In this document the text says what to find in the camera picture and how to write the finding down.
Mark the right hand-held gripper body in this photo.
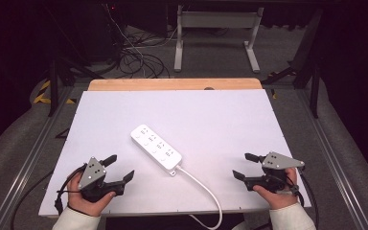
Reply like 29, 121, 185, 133
244, 151, 306, 195

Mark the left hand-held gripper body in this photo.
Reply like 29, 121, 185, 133
77, 156, 127, 203

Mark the white power strip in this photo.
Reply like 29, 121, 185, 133
129, 124, 183, 177

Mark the person's left hand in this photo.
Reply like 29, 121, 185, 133
66, 172, 117, 219

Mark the person's right hand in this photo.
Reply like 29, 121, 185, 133
252, 167, 300, 211

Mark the black metal stand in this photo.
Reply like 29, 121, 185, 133
46, 57, 106, 118
262, 9, 325, 119

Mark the yellow black hazard tape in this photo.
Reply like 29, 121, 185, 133
33, 80, 77, 105

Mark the black equipment cabinet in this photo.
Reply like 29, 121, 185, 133
73, 3, 126, 65

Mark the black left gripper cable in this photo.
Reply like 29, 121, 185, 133
54, 163, 88, 216

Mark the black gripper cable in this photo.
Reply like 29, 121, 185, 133
54, 163, 88, 216
296, 169, 320, 230

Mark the white power strip cable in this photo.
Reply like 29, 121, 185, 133
175, 165, 224, 230

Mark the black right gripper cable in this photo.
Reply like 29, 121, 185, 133
296, 169, 320, 230

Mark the aluminium floor rail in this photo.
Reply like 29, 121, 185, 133
0, 84, 78, 230
295, 87, 368, 230

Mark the black floor cable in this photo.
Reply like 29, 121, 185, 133
10, 170, 55, 230

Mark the tangle of floor cables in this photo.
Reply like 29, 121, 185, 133
103, 3, 180, 80

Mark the white metal desk frame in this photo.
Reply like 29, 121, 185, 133
172, 4, 265, 74

